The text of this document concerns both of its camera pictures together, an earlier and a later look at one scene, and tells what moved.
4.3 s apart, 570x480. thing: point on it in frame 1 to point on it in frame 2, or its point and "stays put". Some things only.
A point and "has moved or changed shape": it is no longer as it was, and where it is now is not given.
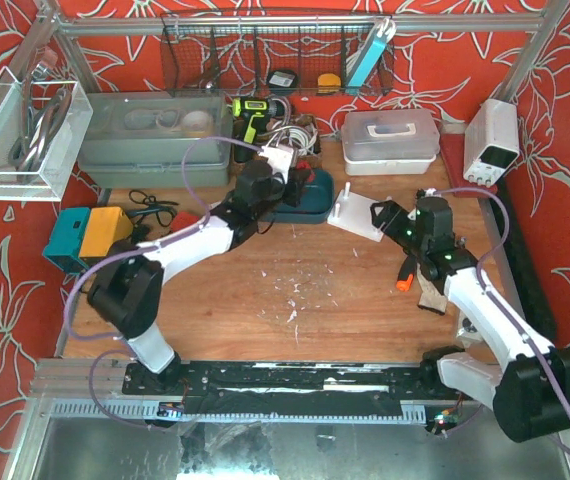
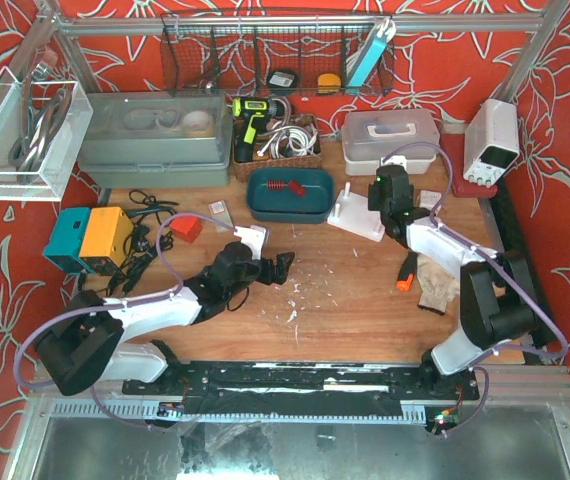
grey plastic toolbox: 135,139 stays put
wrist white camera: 279,158 to 254,236
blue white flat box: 378,37 stays put
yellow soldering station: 105,226 stays put
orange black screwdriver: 406,274 stays put
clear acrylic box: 28,138 stays put
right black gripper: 391,220 to 382,195
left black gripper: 294,185 to 271,269
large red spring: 305,165 has moved or changed shape
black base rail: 285,387 stays put
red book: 452,148 stays put
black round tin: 282,81 stays put
